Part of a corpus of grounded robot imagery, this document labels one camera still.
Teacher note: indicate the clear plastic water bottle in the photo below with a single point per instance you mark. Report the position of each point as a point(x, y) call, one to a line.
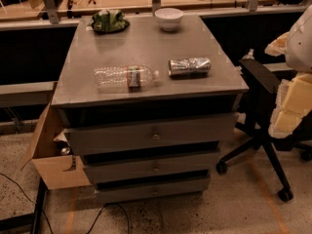
point(125, 77)

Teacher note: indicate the bottom grey drawer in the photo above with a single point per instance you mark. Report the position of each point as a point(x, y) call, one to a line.
point(146, 191)

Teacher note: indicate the black office chair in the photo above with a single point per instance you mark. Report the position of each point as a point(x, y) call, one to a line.
point(258, 104)

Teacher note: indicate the cardboard box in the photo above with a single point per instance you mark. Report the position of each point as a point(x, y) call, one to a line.
point(58, 171)

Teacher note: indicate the silver redbull can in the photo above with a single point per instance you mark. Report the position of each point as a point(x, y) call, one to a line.
point(189, 66)

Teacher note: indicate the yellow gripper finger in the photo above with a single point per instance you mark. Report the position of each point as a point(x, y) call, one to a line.
point(278, 46)
point(291, 107)

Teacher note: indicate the white bowl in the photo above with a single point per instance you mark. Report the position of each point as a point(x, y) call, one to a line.
point(169, 18)

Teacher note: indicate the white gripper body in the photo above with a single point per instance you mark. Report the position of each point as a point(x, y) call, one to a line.
point(300, 46)

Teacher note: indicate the middle grey drawer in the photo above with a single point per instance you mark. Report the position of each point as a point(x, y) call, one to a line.
point(153, 166)

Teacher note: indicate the can inside cardboard box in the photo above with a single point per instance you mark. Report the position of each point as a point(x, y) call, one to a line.
point(65, 151)

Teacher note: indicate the grey drawer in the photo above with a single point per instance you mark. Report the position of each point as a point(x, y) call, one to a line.
point(146, 191)
point(150, 134)
point(153, 166)

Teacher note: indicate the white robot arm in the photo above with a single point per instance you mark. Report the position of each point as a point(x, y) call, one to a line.
point(299, 46)

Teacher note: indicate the grey drawer cabinet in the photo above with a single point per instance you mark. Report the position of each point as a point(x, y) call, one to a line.
point(81, 104)

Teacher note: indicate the top grey drawer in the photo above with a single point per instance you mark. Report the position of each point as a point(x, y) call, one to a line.
point(150, 134)

